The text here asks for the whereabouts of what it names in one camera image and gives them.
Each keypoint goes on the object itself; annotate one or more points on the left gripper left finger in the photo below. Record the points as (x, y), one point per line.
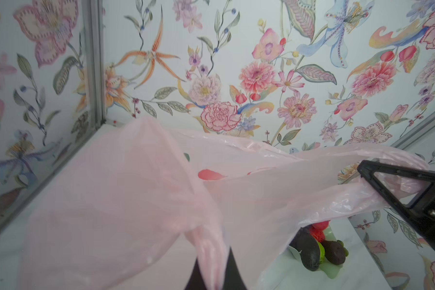
(228, 276)

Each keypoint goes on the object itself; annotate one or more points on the purple mangosteen green cap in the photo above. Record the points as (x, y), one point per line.
(335, 252)

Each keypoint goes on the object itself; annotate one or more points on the red strawberry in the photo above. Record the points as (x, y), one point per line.
(317, 230)

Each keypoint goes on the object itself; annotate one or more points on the pink plastic bag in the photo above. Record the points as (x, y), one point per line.
(143, 201)

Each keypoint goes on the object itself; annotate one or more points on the aluminium corner post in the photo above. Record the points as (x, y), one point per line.
(95, 67)
(423, 128)

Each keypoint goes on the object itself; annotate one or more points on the right aluminium corner post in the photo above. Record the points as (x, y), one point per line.
(423, 128)

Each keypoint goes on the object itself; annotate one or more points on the light green fruit plate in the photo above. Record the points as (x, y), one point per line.
(328, 268)

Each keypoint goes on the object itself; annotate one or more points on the dark avocado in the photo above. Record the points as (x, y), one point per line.
(308, 249)

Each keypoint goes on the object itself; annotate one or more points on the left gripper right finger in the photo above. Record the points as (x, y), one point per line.
(419, 213)

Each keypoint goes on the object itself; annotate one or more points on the left aluminium corner post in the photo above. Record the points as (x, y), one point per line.
(95, 67)

